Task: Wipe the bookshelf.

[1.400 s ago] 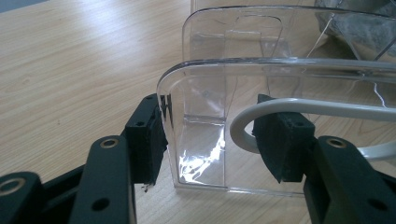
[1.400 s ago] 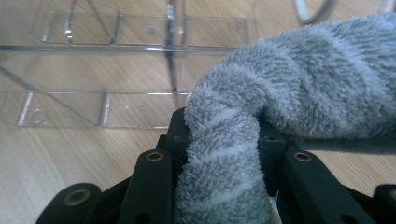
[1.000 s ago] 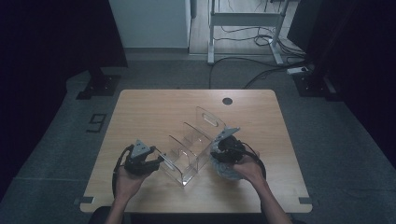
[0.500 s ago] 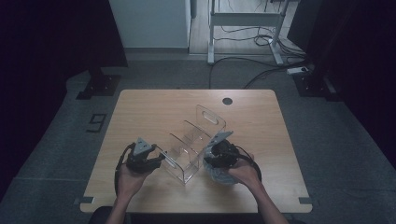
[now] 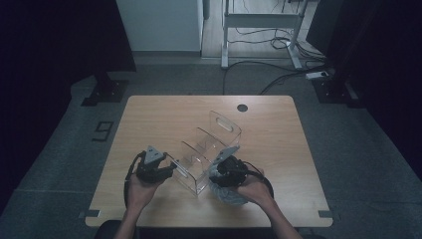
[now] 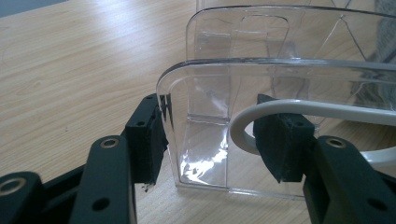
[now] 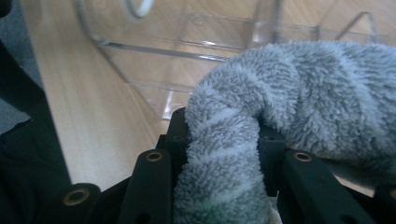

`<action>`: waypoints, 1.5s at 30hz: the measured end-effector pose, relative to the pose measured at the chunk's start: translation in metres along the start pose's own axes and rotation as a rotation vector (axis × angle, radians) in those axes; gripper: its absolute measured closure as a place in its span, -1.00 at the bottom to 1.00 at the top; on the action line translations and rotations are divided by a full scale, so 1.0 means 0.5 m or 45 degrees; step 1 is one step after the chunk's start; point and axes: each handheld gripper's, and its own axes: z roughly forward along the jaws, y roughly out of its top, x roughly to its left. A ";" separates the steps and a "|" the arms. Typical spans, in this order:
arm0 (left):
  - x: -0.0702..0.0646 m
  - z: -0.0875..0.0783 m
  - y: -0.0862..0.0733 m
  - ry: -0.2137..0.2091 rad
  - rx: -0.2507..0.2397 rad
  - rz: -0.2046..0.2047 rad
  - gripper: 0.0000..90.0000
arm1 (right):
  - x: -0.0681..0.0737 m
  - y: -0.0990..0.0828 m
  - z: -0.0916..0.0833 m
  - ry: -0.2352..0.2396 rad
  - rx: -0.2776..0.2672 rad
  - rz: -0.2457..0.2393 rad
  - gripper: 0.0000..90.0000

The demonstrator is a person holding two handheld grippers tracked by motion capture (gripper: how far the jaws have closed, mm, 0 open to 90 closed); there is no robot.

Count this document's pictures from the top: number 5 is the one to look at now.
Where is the black stand base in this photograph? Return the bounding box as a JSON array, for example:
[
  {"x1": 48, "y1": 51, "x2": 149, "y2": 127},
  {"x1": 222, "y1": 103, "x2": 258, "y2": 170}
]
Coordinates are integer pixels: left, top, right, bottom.
[
  {"x1": 81, "y1": 71, "x2": 129, "y2": 108},
  {"x1": 312, "y1": 74, "x2": 366, "y2": 109}
]

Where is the grey striped cloth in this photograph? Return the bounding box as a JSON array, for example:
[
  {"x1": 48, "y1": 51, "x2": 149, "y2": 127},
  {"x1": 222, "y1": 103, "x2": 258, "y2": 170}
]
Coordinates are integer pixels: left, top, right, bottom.
[{"x1": 208, "y1": 163, "x2": 249, "y2": 207}]

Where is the person's dark clothed leg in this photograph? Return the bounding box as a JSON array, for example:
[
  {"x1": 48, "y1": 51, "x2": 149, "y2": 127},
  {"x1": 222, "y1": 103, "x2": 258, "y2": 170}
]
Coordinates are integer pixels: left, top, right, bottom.
[{"x1": 94, "y1": 219, "x2": 140, "y2": 239}]

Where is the person's left hand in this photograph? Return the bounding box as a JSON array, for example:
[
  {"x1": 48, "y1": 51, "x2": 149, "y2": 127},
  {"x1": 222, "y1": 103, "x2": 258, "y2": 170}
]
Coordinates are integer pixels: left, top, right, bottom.
[{"x1": 126, "y1": 173, "x2": 162, "y2": 212}]

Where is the black floor cable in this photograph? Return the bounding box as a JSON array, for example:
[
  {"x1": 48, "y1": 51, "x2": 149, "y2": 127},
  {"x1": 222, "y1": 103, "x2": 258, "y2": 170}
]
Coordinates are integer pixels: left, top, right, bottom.
[
  {"x1": 222, "y1": 60, "x2": 329, "y2": 97},
  {"x1": 259, "y1": 68, "x2": 332, "y2": 97}
]

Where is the white cabinet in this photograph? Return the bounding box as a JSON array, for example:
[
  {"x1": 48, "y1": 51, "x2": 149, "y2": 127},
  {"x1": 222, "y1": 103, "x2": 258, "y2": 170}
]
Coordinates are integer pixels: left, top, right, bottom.
[{"x1": 114, "y1": 0, "x2": 204, "y2": 53}]

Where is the white metal desk frame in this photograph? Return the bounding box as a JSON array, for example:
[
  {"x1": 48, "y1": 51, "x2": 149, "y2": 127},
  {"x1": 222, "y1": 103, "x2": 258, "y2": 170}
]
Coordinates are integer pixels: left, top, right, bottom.
[{"x1": 221, "y1": 0, "x2": 310, "y2": 70}]

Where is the clear acrylic divided organizer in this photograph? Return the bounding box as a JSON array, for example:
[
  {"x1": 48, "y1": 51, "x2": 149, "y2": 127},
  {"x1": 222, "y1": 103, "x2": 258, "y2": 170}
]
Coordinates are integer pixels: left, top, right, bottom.
[{"x1": 165, "y1": 110, "x2": 243, "y2": 197}]

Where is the person's right hand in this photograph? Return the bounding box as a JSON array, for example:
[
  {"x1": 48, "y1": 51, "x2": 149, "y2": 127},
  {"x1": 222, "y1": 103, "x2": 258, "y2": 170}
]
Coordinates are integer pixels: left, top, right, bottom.
[{"x1": 233, "y1": 167, "x2": 272, "y2": 205}]

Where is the black curtain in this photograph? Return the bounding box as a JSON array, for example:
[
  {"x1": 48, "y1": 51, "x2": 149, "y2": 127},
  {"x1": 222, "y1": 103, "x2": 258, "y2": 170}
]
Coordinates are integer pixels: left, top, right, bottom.
[
  {"x1": 305, "y1": 0, "x2": 422, "y2": 182},
  {"x1": 0, "y1": 0, "x2": 137, "y2": 213}
]

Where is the tangle of black cables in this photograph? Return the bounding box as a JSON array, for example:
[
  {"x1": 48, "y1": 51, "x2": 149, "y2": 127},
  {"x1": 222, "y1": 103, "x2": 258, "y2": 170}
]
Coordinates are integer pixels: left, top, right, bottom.
[{"x1": 227, "y1": 0, "x2": 327, "y2": 63}]

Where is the right hand-held gripper black cable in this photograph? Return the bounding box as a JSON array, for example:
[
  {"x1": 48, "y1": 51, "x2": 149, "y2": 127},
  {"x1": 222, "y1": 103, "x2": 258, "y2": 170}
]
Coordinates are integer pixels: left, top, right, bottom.
[{"x1": 243, "y1": 160, "x2": 275, "y2": 200}]

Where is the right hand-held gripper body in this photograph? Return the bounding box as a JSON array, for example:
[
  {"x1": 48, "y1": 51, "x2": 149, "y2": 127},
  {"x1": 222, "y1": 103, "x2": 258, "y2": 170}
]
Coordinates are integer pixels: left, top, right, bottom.
[{"x1": 212, "y1": 145, "x2": 248, "y2": 187}]

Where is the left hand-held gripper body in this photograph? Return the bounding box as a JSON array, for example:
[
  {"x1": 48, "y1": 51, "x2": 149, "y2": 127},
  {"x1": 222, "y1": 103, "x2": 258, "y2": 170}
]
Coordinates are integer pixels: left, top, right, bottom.
[{"x1": 135, "y1": 144, "x2": 167, "y2": 183}]

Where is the white power strip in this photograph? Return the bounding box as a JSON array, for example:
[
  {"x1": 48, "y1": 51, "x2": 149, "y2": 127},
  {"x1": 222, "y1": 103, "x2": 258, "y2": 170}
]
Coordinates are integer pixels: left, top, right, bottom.
[{"x1": 305, "y1": 70, "x2": 330, "y2": 81}]

